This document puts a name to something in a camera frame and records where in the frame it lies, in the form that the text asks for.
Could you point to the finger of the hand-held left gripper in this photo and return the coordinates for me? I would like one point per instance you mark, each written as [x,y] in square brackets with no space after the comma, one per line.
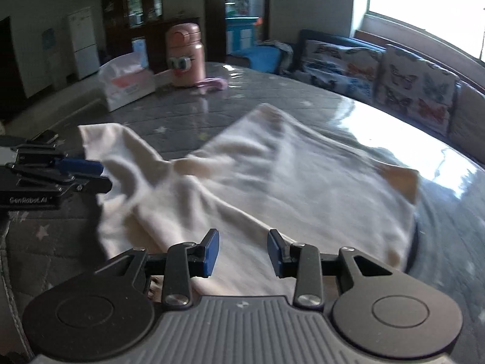
[94,185]
[81,166]

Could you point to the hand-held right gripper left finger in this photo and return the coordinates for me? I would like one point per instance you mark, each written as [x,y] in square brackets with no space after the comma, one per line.
[210,253]

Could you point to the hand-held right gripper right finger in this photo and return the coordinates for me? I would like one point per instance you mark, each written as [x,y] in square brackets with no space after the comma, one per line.
[274,254]

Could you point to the white t-shirt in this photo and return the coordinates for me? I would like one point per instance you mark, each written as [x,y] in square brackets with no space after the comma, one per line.
[265,182]

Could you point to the black phone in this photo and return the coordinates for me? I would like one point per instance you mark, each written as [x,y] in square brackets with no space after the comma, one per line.
[45,136]

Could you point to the white tissue pack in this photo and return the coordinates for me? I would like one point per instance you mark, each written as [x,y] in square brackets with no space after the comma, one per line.
[125,83]

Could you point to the white refrigerator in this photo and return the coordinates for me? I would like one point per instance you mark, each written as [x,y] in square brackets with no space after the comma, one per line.
[83,41]

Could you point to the dark wooden cabinet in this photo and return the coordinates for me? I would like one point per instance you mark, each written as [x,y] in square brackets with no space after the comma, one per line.
[113,26]

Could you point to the pink cartoon-face thermos bottle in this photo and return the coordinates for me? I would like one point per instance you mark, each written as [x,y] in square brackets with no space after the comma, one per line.
[185,53]

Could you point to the blue cloth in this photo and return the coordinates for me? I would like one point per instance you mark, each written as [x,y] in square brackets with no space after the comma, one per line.
[261,58]

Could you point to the butterfly print cushion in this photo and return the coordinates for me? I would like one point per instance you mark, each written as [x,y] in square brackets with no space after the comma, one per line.
[341,68]
[416,87]

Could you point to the blue plastic children's furniture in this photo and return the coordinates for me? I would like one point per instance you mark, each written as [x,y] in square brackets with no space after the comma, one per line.
[240,32]

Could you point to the dark blue sofa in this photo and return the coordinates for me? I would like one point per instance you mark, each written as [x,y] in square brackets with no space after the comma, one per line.
[341,40]

